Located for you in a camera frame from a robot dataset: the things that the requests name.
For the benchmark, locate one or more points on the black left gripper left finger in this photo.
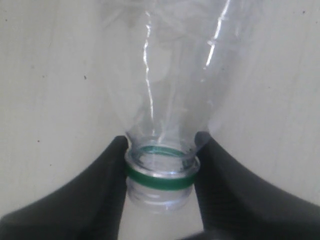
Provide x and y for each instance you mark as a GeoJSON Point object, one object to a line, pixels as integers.
{"type": "Point", "coordinates": [89, 207]}

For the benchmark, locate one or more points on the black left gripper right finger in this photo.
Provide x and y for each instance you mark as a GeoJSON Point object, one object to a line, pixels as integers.
{"type": "Point", "coordinates": [236, 204]}

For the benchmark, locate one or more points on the clear plastic water bottle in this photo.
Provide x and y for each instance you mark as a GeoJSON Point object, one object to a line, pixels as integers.
{"type": "Point", "coordinates": [190, 49]}

